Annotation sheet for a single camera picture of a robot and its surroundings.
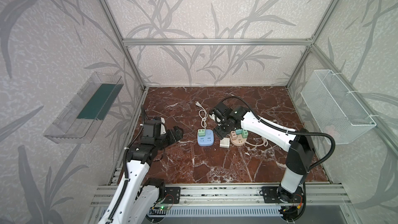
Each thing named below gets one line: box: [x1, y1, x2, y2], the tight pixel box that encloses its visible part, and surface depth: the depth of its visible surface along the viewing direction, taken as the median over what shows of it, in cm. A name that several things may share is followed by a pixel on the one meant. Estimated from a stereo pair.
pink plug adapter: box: [230, 130, 238, 141], surface depth 89 cm
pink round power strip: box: [230, 133, 247, 146], surface depth 91 cm
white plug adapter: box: [219, 137, 231, 149], surface depth 90 cm
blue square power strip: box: [196, 123, 215, 147], surface depth 92 cm
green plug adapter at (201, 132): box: [197, 128, 206, 137], surface depth 91 cm
